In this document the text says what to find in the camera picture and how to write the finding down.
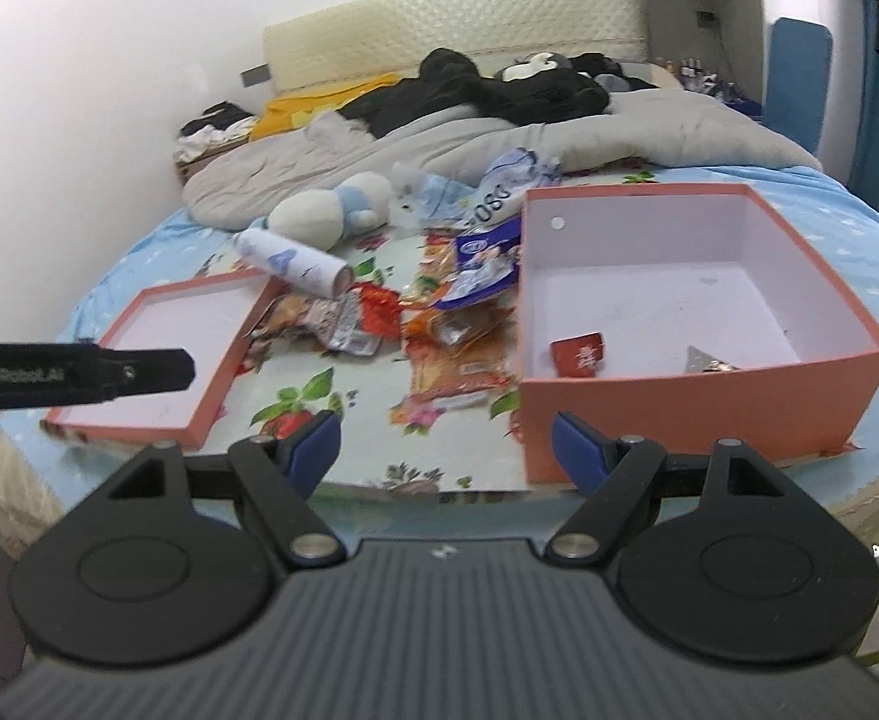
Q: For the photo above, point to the grey wall switch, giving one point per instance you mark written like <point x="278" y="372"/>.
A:
<point x="255" y="76"/>

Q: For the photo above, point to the white printed snack bag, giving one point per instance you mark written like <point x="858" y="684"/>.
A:
<point x="510" y="184"/>

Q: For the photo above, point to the red packet with white print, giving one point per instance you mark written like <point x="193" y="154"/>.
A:
<point x="578" y="354"/>

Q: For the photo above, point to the white and blue plush toy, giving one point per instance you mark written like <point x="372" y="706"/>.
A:
<point x="312" y="214"/>

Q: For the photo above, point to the small red snack packet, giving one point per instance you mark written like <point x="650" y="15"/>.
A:
<point x="378" y="311"/>

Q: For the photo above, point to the silver and brown snack packet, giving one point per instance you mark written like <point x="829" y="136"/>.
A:
<point x="319" y="322"/>

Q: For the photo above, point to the blue chair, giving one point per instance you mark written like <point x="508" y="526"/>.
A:
<point x="799" y="82"/>

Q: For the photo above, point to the grey duvet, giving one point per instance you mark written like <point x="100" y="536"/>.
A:
<point x="634" y="127"/>

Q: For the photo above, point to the pink cardboard box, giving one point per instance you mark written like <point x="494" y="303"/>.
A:
<point x="634" y="300"/>

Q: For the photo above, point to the black clothing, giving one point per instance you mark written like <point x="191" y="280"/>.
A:
<point x="469" y="94"/>

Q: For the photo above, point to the pile of clothes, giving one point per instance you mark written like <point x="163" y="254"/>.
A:
<point x="210" y="131"/>

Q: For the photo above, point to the wall socket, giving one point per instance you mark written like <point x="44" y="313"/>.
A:
<point x="706" y="16"/>

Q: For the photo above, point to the blue and white snack packet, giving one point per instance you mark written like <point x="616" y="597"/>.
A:
<point x="480" y="262"/>

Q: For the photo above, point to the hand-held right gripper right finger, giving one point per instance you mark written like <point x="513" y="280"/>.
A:
<point x="574" y="441"/>

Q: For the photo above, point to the black and white plush toy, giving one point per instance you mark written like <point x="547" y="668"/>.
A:
<point x="540" y="66"/>

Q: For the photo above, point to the row of small bottles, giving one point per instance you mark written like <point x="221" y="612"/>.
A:
<point x="709" y="82"/>

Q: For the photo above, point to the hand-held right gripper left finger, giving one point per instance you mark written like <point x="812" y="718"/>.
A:
<point x="318" y="444"/>

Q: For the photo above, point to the small orange snack packet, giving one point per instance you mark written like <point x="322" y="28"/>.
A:
<point x="441" y="266"/>

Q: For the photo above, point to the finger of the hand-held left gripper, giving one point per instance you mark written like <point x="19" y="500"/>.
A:
<point x="154" y="371"/>

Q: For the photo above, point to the silver triangular snack packet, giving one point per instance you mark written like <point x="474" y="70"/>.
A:
<point x="705" y="361"/>

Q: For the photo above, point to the cream padded headboard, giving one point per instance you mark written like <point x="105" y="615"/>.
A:
<point x="424" y="22"/>

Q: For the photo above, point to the yellow cloth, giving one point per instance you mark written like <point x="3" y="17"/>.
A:
<point x="297" y="109"/>

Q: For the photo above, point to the light blue snack packet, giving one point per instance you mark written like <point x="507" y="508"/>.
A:
<point x="432" y="195"/>

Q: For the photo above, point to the red-topped orange snack packet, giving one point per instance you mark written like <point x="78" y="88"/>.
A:
<point x="454" y="375"/>

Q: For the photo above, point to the pink cardboard box lid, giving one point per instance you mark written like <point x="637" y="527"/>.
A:
<point x="169" y="345"/>

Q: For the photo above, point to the white cylindrical can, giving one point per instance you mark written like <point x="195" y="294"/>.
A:
<point x="289" y="262"/>

